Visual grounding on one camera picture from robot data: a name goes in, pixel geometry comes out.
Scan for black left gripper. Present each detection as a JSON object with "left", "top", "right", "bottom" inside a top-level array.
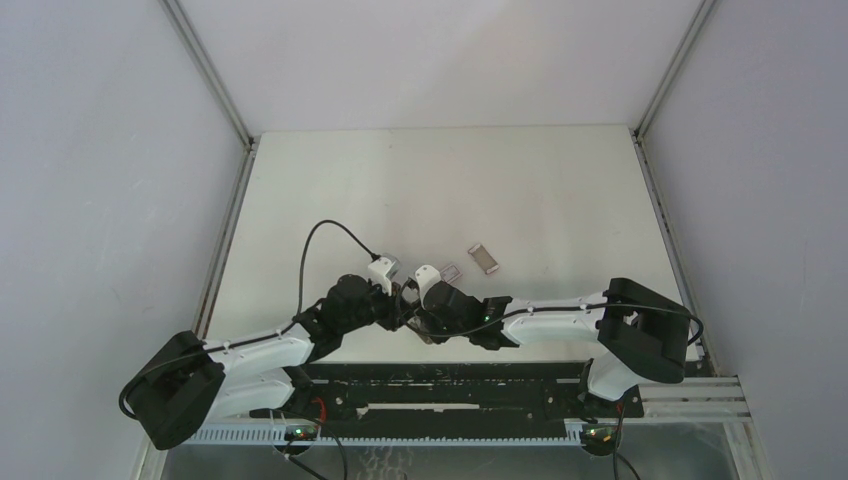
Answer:
[{"left": 339, "top": 277, "right": 416, "bottom": 335}]

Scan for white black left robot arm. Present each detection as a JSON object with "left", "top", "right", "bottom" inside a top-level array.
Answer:
[{"left": 118, "top": 275, "right": 398, "bottom": 450}]

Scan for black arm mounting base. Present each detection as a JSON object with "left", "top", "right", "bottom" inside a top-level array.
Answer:
[{"left": 284, "top": 362, "right": 644, "bottom": 437}]

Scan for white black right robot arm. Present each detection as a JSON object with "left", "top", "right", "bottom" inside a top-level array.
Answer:
[{"left": 414, "top": 278, "right": 700, "bottom": 416}]

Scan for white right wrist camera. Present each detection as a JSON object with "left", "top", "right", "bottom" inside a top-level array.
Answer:
[{"left": 413, "top": 265, "right": 442, "bottom": 296}]

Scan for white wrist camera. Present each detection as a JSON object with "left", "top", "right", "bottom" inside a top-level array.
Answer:
[
  {"left": 367, "top": 255, "right": 401, "bottom": 296},
  {"left": 413, "top": 265, "right": 442, "bottom": 296}
]

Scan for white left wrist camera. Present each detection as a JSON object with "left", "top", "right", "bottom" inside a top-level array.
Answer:
[{"left": 367, "top": 255, "right": 401, "bottom": 296}]

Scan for black left camera cable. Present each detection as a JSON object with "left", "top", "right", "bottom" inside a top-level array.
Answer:
[{"left": 117, "top": 219, "right": 380, "bottom": 420}]

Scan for white slotted cable duct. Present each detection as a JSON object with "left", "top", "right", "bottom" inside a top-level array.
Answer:
[{"left": 184, "top": 422, "right": 583, "bottom": 447}]

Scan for aluminium frame rail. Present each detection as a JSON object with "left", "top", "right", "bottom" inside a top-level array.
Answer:
[{"left": 636, "top": 377, "right": 752, "bottom": 424}]

